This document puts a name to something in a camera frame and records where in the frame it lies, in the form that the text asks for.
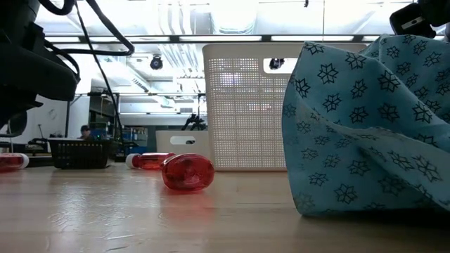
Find black overhead crossbar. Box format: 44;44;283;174
45;34;383;44

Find black background device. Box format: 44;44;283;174
27;137;50;148

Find large white perforated basket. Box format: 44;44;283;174
202;42;368;172

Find red bottle with white cap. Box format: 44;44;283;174
0;153;30;173
125;152;176;171
161;153;215;193

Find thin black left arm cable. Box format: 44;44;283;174
75;1;124;143

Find teal patterned gown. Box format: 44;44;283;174
281;33;450;218

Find dark background shelf unit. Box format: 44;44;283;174
87;91;120;141

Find person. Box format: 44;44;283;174
77;124;93;141

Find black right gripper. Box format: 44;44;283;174
389;0;450;39

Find black monitor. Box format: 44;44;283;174
6;111;28;138

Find blue storage bins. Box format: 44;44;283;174
121;126;149;155

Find small white plastic bin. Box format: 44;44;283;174
155;130;212;163

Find small black mesh basket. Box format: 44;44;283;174
48;138;114;170

